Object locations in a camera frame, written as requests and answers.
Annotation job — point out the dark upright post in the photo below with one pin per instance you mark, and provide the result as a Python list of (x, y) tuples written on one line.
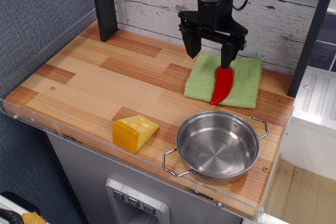
[(311, 38), (106, 17)]

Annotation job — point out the dark left upright post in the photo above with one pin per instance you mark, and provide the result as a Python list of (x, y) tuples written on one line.
[(106, 17)]

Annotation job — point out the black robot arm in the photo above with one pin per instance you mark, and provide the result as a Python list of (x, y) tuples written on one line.
[(213, 21)]

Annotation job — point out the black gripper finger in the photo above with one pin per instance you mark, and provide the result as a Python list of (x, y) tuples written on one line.
[(192, 43), (229, 52)]

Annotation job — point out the silver dispenser panel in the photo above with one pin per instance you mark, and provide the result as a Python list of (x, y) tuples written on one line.
[(134, 203)]

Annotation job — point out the dark right upright post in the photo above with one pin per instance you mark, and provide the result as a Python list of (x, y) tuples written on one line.
[(311, 38)]

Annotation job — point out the stainless steel pot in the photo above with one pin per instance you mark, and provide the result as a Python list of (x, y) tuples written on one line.
[(217, 147)]

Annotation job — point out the grey toy fridge cabinet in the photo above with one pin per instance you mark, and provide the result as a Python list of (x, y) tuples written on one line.
[(89, 172)]

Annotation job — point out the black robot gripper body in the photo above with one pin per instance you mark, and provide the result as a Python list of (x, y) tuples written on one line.
[(213, 21)]

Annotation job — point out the yellow object at corner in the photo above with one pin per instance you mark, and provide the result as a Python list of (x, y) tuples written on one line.
[(33, 218)]

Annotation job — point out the green towel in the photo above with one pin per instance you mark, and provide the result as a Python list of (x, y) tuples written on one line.
[(236, 86)]

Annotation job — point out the white toy sink unit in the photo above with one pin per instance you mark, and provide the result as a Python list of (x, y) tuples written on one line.
[(309, 140)]

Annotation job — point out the red chili pepper toy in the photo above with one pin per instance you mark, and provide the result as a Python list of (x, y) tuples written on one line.
[(224, 79)]

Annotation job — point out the yellow cheese wedge toy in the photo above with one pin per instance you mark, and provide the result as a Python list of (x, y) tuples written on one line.
[(131, 133)]

